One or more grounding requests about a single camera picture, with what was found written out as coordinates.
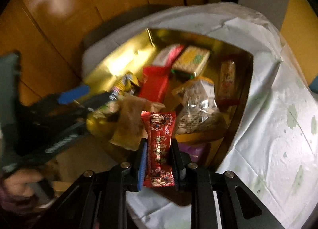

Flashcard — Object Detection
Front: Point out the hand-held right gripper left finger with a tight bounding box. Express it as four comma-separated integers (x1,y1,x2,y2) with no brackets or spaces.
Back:
48,138,149,229

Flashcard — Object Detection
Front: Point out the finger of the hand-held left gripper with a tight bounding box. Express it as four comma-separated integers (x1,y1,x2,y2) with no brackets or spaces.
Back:
75,91,117,111
32,84,91,111

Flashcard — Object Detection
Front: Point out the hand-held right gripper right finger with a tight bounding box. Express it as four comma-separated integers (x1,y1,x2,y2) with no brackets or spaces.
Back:
169,138,285,229

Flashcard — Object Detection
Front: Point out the purple snack packet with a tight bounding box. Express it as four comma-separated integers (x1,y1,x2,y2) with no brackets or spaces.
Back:
177,143,207,162

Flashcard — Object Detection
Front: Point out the red patterned candy packet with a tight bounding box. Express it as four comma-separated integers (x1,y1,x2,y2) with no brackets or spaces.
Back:
140,111,177,188

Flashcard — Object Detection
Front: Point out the yellow green noodle packet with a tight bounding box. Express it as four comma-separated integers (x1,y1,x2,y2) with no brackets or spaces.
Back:
113,70,141,100

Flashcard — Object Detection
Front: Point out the clear bread packet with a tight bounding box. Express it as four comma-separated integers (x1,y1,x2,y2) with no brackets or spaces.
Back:
109,95,166,150

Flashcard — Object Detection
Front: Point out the gold tin box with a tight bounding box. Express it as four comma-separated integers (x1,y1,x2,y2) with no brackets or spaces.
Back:
83,28,255,206

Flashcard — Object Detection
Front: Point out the plain red snack packet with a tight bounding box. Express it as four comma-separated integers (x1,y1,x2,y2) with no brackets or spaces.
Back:
138,66,172,103

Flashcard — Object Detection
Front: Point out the clear orange nut packet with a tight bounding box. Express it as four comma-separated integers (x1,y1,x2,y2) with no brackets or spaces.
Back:
171,76,228,142

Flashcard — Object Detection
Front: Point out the white pink cake packet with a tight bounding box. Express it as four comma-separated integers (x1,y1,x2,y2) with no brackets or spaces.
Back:
151,44,185,67

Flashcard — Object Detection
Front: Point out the green white cracker packet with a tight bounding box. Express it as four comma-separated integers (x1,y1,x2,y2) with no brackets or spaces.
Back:
171,46,211,77

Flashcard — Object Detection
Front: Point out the red orange biscuit packet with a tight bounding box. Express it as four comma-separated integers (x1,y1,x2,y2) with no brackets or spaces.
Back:
217,59,240,105

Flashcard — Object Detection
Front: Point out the person's left forearm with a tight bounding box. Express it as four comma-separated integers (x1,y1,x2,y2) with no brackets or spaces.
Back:
0,191,50,229

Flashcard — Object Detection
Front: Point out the person's left hand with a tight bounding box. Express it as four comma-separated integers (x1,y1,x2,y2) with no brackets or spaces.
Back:
4,169,43,198

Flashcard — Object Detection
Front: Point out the wooden wardrobe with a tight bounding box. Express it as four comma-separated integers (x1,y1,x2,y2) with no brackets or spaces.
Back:
0,0,209,110

